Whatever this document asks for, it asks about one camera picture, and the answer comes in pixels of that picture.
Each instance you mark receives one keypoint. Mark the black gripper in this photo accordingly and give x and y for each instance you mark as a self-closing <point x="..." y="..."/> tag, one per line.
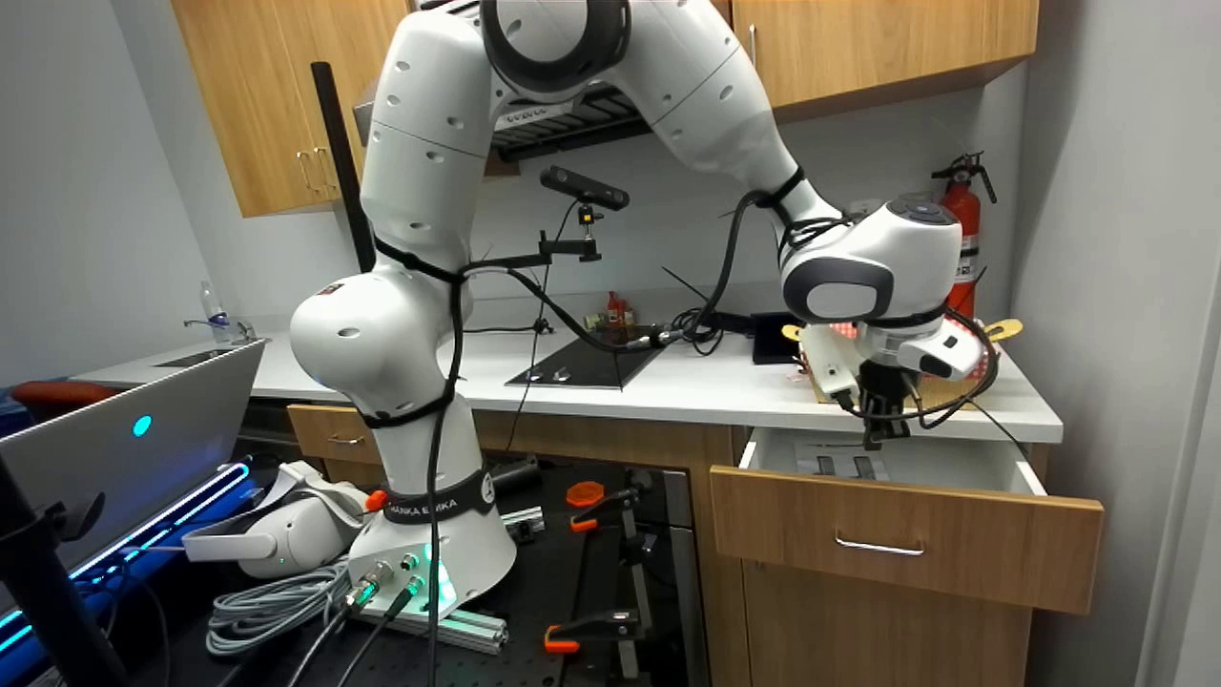
<point x="882" y="381"/>

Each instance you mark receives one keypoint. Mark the wooden front white drawer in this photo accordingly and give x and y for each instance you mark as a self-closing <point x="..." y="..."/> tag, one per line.
<point x="900" y="510"/>

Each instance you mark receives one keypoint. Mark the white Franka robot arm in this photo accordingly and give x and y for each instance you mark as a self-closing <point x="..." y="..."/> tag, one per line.
<point x="420" y="154"/>

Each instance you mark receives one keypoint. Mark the printed instruction paper sheet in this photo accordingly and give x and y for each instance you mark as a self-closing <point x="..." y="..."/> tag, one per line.
<point x="827" y="465"/>

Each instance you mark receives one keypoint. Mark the black flat box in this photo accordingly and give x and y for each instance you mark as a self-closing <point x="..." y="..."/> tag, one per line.
<point x="769" y="342"/>

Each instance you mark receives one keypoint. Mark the red checkered yellow basket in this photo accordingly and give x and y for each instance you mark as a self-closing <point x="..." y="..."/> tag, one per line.
<point x="1006" y="331"/>

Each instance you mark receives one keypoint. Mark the wooden base cabinet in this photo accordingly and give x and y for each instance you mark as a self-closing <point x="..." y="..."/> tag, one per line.
<point x="880" y="650"/>

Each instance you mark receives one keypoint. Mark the red fire extinguisher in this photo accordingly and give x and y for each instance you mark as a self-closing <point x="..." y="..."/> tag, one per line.
<point x="965" y="211"/>

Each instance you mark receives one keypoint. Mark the small red figurine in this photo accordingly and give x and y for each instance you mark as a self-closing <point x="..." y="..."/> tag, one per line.
<point x="619" y="313"/>

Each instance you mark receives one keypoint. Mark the orange black bar clamp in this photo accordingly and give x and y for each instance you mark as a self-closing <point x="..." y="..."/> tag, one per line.
<point x="587" y="496"/>
<point x="566" y="635"/>

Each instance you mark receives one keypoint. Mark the black induction cooktop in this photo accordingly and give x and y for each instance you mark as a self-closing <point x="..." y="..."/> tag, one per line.
<point x="577" y="362"/>

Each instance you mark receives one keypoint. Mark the black vertical pole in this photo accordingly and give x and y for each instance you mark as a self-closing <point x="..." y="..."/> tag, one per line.
<point x="339" y="164"/>

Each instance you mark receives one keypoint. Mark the white VR headset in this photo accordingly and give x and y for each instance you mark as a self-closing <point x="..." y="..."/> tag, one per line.
<point x="271" y="528"/>

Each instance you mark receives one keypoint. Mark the chrome sink faucet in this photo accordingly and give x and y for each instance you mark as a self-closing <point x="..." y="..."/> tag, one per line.
<point x="210" y="319"/>

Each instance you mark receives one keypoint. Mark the grey laptop with glowing logo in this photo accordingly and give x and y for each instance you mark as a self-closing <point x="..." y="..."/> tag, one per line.
<point x="114" y="445"/>

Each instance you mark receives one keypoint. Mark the black tripod leg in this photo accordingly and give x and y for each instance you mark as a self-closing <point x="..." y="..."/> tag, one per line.
<point x="49" y="598"/>

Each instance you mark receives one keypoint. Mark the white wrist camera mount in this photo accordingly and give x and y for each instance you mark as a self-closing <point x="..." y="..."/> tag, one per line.
<point x="951" y="350"/>

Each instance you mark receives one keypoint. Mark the wide wooden wall cabinet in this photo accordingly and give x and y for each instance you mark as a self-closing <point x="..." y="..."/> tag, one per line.
<point x="890" y="44"/>

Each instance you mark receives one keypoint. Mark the black stereo camera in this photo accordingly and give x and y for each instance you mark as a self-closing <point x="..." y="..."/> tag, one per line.
<point x="586" y="188"/>

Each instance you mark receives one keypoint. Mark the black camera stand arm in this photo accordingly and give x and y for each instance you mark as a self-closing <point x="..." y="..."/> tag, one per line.
<point x="535" y="261"/>

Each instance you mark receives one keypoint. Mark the wooden wall cabinet with knobs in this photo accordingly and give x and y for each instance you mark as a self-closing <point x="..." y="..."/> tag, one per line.
<point x="278" y="99"/>

